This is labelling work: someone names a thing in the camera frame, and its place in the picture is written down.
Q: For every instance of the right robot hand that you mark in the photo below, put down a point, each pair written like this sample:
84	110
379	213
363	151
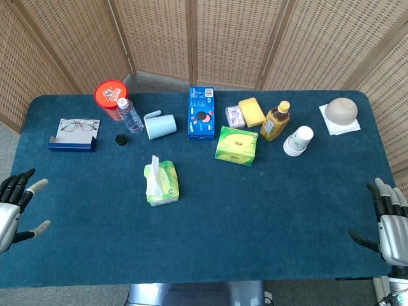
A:
390	228

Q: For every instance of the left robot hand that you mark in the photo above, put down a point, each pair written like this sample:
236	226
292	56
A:
8	216

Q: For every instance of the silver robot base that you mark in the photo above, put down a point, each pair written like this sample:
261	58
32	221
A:
194	293

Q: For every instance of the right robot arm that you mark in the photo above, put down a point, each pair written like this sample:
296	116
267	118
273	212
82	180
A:
396	288

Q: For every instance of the blue glasses case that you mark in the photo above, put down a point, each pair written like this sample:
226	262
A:
75	137

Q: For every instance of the white folded napkin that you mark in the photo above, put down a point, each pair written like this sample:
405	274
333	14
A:
345	127

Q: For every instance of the white paper cup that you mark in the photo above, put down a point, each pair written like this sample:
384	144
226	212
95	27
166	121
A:
298	141

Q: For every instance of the beige ceramic bowl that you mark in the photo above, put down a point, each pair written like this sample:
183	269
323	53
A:
341	111

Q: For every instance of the black bottle cap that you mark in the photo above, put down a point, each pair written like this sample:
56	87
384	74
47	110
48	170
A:
121	139

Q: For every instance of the white tissue sheet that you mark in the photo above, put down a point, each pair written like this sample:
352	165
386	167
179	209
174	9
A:
153	177

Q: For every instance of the yellow tea drink bottle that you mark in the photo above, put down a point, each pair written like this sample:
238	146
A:
274	122

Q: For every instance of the clear plastic water bottle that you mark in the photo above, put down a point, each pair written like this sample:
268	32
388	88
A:
130	117

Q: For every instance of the red round lidded canister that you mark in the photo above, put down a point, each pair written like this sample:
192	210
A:
110	95

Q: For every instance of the green soft tissue pack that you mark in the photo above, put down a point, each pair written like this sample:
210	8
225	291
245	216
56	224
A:
165	183

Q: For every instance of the green tissue box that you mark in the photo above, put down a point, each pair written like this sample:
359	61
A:
236	146

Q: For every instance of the light blue plastic mug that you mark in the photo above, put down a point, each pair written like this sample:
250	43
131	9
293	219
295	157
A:
159	127

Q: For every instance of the yellow sponge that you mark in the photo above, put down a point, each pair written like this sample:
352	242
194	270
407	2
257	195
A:
252	112

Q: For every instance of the blue carpet table cover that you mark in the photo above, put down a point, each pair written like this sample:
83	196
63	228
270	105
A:
204	223

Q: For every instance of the purple small wipes pack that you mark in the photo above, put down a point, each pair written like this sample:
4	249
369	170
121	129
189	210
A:
234	116

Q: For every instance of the blue Oreo cookie box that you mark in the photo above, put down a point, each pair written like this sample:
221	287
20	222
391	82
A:
201	114

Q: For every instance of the woven bamboo folding screen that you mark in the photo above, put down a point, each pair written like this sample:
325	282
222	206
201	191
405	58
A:
223	41

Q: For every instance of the thin metal frame eyeglasses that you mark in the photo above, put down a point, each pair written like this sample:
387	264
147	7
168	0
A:
79	125

